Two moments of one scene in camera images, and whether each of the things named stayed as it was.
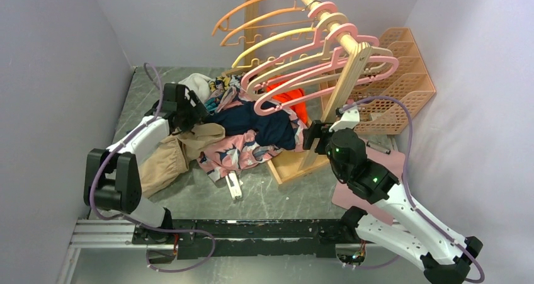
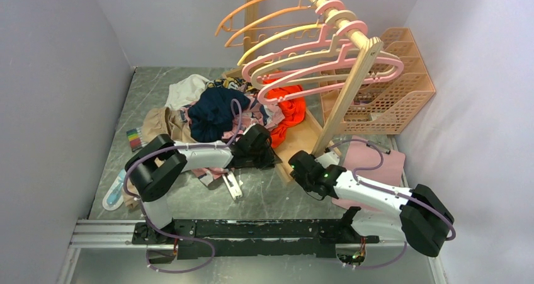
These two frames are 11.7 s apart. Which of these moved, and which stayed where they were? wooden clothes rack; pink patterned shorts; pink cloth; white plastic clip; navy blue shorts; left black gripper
Moved: pink patterned shorts; wooden clothes rack; navy blue shorts; left black gripper
Stayed: pink cloth; white plastic clip
